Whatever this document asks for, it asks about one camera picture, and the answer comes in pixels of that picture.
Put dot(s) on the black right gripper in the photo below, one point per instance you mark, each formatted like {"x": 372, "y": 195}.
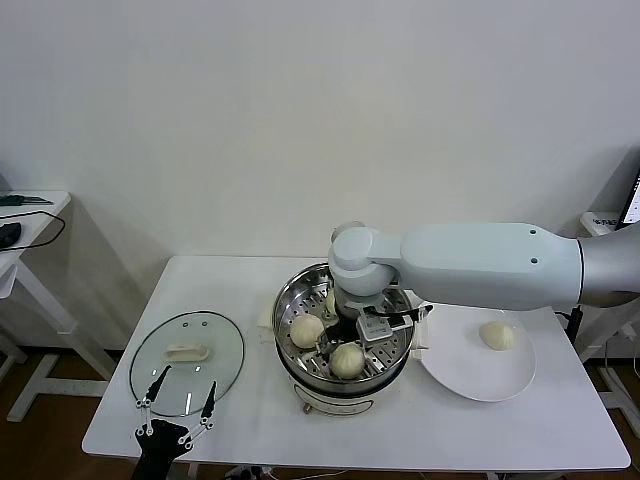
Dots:
{"x": 344, "y": 330}

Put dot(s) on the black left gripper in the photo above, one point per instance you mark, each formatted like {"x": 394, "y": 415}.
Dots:
{"x": 160, "y": 442}

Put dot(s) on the white steamed baozi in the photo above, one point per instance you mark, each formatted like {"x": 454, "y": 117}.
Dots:
{"x": 496, "y": 335}
{"x": 346, "y": 361}
{"x": 330, "y": 303}
{"x": 306, "y": 331}

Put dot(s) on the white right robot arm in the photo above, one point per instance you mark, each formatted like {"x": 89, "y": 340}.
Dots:
{"x": 475, "y": 265}

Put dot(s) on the stainless steel steamer basket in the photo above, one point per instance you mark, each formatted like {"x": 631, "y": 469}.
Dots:
{"x": 295, "y": 300}

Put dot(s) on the white electric cooker base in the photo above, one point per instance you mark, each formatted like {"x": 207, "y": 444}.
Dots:
{"x": 340, "y": 406}

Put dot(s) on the white floor power strip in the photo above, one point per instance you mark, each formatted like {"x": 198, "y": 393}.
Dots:
{"x": 245, "y": 472}

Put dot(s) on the white round plate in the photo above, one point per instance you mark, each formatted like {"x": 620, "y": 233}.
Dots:
{"x": 500, "y": 380}

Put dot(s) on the black computer mouse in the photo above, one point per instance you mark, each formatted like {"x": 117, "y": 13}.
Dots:
{"x": 9, "y": 234}

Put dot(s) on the open laptop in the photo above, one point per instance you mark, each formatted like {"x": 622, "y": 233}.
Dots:
{"x": 631, "y": 205}

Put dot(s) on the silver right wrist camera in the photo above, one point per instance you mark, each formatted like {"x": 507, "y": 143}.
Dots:
{"x": 375, "y": 330}

